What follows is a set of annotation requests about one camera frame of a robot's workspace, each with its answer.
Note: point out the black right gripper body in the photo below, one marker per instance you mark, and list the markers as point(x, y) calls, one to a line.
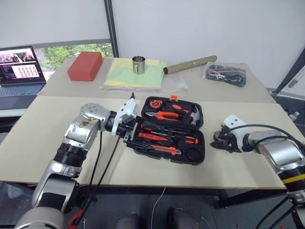
point(231, 142)

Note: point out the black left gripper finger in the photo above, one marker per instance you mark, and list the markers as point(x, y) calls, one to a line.
point(137, 149)
point(143, 146)

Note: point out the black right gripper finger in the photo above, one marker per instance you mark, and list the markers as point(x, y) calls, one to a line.
point(220, 145)
point(221, 140)

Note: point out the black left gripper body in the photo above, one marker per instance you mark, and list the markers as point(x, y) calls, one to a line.
point(125, 132)

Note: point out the black electrical tape roll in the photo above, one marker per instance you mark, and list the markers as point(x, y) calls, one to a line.
point(217, 135)

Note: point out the orange black utility knife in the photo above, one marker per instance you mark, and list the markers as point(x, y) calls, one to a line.
point(164, 149)

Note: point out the long black orange screwdriver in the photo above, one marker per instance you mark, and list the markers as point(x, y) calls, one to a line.
point(152, 126)

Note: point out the short black orange screwdriver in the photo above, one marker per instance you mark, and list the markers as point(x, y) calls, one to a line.
point(188, 140)

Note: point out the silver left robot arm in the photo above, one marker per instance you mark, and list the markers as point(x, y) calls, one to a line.
point(78, 133)

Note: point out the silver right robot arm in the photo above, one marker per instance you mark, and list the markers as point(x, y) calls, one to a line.
point(281, 150)

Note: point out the black plastic tool case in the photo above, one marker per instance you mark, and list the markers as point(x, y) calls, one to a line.
point(193, 155)

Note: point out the claw hammer orange grip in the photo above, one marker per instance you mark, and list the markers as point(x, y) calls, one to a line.
point(195, 115)

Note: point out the orange tape measure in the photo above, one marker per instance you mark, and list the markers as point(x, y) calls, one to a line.
point(156, 104)

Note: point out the bagged coloured paper stack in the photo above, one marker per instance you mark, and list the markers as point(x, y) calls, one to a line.
point(133, 78)

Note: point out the stainless steel cup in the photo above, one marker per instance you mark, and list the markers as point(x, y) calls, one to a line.
point(139, 65)

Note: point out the clear plastic water bottle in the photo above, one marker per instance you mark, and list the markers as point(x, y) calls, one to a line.
point(295, 115)

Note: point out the clear plastic bag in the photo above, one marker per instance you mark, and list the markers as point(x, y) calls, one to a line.
point(175, 83)

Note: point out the dark rounded shape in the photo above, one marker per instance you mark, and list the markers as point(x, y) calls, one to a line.
point(128, 221)
point(182, 219)

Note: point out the red rectangular box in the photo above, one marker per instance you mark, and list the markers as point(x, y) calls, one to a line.
point(85, 66)

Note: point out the brown cardboard tube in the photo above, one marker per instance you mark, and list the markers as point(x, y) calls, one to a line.
point(190, 64)

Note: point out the black metal stand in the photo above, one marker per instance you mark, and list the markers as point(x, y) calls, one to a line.
point(291, 71)

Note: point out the open laptop computer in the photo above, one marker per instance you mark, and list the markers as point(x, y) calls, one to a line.
point(19, 78)

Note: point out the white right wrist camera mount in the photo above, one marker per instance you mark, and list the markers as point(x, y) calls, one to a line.
point(234, 122)

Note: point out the black table frame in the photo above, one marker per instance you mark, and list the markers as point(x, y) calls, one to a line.
point(238, 199)

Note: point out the dark window frame post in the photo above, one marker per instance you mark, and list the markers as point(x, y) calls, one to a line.
point(112, 28)

